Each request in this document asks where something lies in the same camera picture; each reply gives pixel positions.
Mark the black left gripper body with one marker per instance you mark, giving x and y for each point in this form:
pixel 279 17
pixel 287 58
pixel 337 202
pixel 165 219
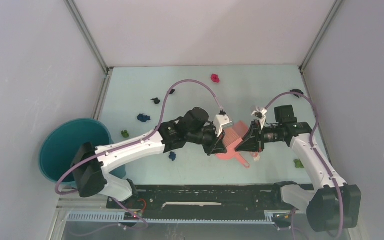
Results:
pixel 207 138

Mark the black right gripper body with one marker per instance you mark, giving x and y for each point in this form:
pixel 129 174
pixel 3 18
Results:
pixel 268 134

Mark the white paper scrap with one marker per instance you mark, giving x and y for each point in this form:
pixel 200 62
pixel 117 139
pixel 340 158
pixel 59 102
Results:
pixel 256 159

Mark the pink hand brush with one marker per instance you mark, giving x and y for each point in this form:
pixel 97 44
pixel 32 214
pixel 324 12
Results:
pixel 234 135

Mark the green paper scrap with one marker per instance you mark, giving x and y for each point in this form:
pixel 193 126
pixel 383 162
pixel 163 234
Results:
pixel 298 164
pixel 125 134

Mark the pink dustpan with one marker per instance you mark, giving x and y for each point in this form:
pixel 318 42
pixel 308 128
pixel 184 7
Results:
pixel 231 154

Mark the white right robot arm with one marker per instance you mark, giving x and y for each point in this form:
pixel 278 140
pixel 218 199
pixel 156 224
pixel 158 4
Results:
pixel 334 204

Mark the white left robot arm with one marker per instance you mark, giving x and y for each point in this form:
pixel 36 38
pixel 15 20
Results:
pixel 93 165

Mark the dark blue scrap near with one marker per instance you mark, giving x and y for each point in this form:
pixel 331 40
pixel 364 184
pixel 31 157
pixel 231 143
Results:
pixel 172 156

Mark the magenta paper scrap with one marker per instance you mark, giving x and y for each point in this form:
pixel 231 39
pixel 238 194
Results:
pixel 215 78

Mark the dark blue paper scrap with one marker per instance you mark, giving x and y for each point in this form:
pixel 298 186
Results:
pixel 143 118

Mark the teal plastic bucket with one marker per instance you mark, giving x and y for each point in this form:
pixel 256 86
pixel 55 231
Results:
pixel 60 147

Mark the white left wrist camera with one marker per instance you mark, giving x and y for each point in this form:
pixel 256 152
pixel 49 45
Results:
pixel 221 121

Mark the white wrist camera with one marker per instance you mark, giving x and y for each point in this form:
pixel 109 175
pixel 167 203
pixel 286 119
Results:
pixel 260 114
pixel 221 121

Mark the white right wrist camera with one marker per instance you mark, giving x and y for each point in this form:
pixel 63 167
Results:
pixel 260 114

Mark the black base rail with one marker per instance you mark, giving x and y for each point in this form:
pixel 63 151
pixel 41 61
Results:
pixel 225 201

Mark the aluminium corner post right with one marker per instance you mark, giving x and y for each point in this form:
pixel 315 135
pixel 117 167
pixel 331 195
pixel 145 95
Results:
pixel 337 4

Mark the aluminium corner post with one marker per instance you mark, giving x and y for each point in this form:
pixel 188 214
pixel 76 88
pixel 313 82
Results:
pixel 337 4
pixel 91 43

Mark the white cable duct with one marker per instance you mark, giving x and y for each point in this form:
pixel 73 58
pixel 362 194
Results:
pixel 124 217

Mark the aluminium corner post left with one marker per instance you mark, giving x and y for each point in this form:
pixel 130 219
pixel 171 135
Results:
pixel 91 43

